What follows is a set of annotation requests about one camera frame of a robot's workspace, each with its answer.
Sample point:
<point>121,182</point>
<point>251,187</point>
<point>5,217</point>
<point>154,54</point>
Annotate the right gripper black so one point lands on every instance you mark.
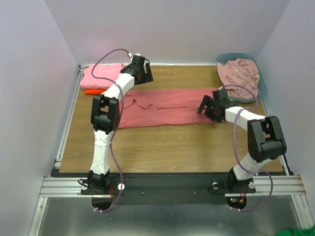
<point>209,108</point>

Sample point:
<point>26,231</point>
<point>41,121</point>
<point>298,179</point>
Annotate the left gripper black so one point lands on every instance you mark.
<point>148,77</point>

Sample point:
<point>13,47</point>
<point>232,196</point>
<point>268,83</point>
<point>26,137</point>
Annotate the rose red t-shirt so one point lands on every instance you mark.
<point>156,107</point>

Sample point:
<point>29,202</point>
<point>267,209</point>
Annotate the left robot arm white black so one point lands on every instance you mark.
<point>120,106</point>

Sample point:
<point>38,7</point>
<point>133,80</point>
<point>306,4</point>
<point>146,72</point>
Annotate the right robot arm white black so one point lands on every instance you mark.
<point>265,138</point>

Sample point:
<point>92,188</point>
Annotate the folded light pink t-shirt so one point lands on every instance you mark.
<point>102,71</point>

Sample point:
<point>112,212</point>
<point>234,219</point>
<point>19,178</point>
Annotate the dusty pink shirt in bin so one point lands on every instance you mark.
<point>236,73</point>

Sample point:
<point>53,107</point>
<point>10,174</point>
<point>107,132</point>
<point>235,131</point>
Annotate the teal plastic bin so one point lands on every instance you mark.
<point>262,90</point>

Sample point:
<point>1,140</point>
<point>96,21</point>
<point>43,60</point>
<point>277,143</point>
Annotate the beige garment in bin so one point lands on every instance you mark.
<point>256,79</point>

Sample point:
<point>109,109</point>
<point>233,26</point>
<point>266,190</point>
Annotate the folded orange t-shirt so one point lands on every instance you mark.
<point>94,91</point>

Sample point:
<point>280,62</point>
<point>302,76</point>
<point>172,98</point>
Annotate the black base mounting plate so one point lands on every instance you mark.
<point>174,188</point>

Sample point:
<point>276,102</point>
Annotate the green cloth corner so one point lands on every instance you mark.
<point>297,232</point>

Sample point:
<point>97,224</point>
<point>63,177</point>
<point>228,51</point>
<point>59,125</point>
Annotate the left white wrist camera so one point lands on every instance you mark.
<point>135,54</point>

